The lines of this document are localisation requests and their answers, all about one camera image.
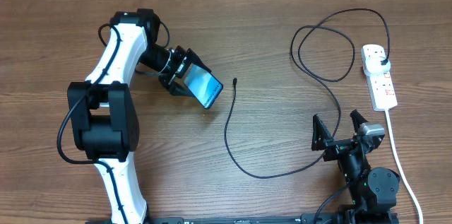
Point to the blue Galaxy smartphone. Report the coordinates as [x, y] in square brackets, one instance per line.
[203, 85]

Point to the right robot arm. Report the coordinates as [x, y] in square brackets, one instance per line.
[373, 190]

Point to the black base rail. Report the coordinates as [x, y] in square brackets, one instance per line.
[243, 220]

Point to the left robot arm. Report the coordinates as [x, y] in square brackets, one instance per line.
[102, 114]

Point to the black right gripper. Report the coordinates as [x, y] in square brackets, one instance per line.
[320, 138]

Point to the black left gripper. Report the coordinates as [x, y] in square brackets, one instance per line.
[167, 80]

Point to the white power strip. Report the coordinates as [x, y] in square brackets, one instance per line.
[381, 87]

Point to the white charger plug adapter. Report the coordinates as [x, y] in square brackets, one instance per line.
[374, 66]

